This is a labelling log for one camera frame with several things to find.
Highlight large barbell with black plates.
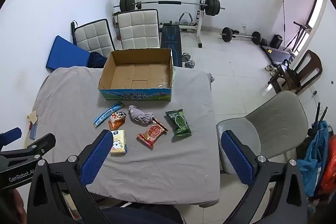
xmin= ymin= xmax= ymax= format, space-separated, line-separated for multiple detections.
xmin=113 ymin=0 xmax=226 ymax=16

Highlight red snack packet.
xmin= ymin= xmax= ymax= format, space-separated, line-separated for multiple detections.
xmin=136 ymin=118 xmax=169 ymax=148

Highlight cardboard box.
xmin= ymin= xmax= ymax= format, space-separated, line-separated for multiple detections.
xmin=98 ymin=48 xmax=174 ymax=102

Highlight grey shell chair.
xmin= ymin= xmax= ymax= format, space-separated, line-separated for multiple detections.
xmin=216 ymin=90 xmax=309 ymax=174

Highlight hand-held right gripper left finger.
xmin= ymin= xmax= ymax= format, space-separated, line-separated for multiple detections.
xmin=27 ymin=130 xmax=114 ymax=224

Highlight thin black pole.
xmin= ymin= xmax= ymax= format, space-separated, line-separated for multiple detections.
xmin=282 ymin=0 xmax=287 ymax=35

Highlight orange bag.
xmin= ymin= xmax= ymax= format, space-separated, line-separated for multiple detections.
xmin=320 ymin=135 xmax=336 ymax=194

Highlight dark blue quilted jacket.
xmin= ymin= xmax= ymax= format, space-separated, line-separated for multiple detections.
xmin=88 ymin=51 xmax=109 ymax=69

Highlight black speaker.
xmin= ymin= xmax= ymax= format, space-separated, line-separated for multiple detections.
xmin=270 ymin=34 xmax=283 ymax=49

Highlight small white padded chair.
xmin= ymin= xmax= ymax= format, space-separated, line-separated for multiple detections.
xmin=74 ymin=19 xmax=115 ymax=58

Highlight person's left forearm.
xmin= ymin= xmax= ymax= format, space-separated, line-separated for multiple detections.
xmin=0 ymin=189 xmax=28 ymax=224

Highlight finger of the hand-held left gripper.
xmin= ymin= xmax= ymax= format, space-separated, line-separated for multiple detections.
xmin=0 ymin=133 xmax=56 ymax=159
xmin=0 ymin=128 xmax=22 ymax=147

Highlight dark wooden chair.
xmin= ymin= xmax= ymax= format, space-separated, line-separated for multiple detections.
xmin=268 ymin=50 xmax=323 ymax=94

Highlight grey exercise attachment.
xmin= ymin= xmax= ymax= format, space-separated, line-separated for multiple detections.
xmin=175 ymin=12 xmax=197 ymax=29

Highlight black and blue weight bench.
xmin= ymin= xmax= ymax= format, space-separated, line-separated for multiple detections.
xmin=160 ymin=25 xmax=183 ymax=67

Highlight grey table cloth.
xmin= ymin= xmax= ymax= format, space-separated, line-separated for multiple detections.
xmin=33 ymin=67 xmax=221 ymax=207

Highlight chrome dumbbell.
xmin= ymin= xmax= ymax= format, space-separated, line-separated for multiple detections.
xmin=182 ymin=53 xmax=196 ymax=68

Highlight long blue snack packet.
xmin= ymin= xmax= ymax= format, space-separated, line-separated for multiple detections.
xmin=94 ymin=102 xmax=124 ymax=128

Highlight dark upright pole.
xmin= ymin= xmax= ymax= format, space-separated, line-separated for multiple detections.
xmin=70 ymin=20 xmax=79 ymax=46

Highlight large white padded chair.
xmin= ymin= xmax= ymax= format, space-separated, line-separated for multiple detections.
xmin=117 ymin=9 xmax=161 ymax=51

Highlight blue foam mat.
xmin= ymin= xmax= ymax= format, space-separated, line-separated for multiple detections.
xmin=46 ymin=35 xmax=91 ymax=72

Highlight black stand legs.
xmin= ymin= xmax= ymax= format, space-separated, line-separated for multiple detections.
xmin=308 ymin=102 xmax=328 ymax=135

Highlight small barbell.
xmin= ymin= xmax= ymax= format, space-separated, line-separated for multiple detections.
xmin=220 ymin=27 xmax=263 ymax=45

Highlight green snack packet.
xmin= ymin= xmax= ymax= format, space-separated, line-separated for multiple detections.
xmin=165 ymin=109 xmax=193 ymax=137

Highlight window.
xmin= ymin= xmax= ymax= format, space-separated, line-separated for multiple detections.
xmin=307 ymin=0 xmax=327 ymax=30

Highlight orange cartoon snack packet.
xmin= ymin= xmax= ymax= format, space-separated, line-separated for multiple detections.
xmin=108 ymin=111 xmax=127 ymax=131

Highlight yellow tissue pack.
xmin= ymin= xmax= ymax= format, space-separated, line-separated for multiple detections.
xmin=110 ymin=130 xmax=128 ymax=154

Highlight black floor exercise machine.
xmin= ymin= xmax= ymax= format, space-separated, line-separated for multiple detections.
xmin=260 ymin=44 xmax=296 ymax=64

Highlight person's dark clothing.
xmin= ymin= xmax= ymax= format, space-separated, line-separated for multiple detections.
xmin=101 ymin=203 xmax=183 ymax=224

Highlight blue bag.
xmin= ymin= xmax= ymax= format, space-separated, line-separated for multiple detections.
xmin=297 ymin=120 xmax=330 ymax=197

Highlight blue metal bar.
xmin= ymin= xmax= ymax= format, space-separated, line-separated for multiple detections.
xmin=29 ymin=122 xmax=38 ymax=140

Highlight white barbell rack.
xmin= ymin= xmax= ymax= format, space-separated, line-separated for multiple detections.
xmin=134 ymin=0 xmax=212 ymax=48

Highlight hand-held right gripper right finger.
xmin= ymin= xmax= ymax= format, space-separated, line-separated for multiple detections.
xmin=220 ymin=130 xmax=309 ymax=224

